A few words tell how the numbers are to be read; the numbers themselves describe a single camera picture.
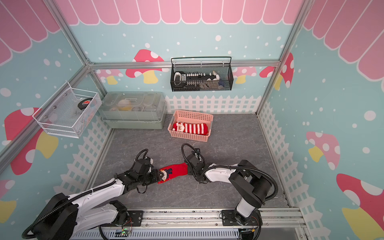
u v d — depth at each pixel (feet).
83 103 2.55
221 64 2.94
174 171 2.86
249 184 1.48
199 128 3.48
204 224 2.40
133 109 3.36
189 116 3.76
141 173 2.25
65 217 1.35
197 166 2.28
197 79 2.87
